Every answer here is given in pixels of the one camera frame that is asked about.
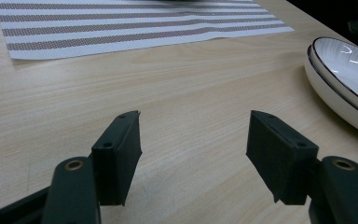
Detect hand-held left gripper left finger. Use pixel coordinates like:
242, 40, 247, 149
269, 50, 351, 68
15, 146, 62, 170
41, 110, 143, 224

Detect grey striped white placemat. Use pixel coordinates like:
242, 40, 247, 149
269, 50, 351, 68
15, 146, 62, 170
0, 0, 295, 61

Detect white plate with black rim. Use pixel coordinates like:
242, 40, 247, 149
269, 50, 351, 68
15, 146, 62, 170
310, 36, 358, 124
303, 45, 358, 140

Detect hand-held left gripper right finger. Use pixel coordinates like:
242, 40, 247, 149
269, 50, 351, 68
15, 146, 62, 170
245, 110, 358, 224

